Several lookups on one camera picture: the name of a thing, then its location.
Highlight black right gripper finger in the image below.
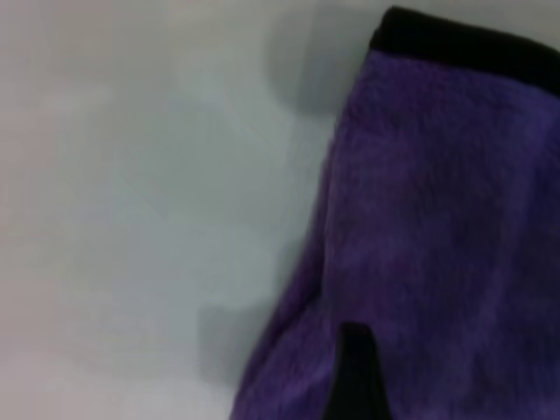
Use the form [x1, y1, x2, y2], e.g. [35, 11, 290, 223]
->
[320, 322, 396, 420]

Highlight purple cloth with black trim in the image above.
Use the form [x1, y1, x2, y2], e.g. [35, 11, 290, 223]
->
[229, 4, 560, 420]

